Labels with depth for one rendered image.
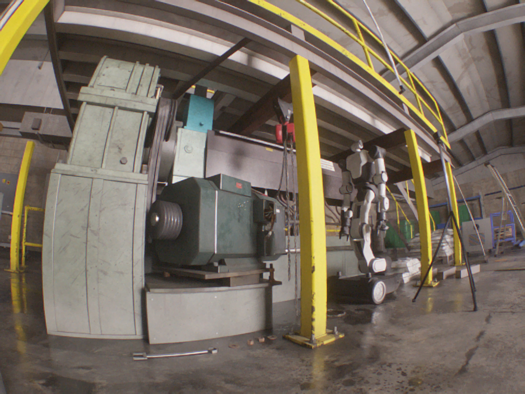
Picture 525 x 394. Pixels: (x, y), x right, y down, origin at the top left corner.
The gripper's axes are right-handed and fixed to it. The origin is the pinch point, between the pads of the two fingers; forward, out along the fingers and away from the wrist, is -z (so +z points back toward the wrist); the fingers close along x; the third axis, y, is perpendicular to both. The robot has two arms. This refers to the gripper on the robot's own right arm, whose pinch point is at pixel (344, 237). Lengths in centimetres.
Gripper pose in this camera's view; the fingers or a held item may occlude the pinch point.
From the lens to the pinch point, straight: 241.1
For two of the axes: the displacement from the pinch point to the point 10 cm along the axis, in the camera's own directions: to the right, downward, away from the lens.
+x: -8.7, -2.8, -4.0
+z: 1.7, -9.4, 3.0
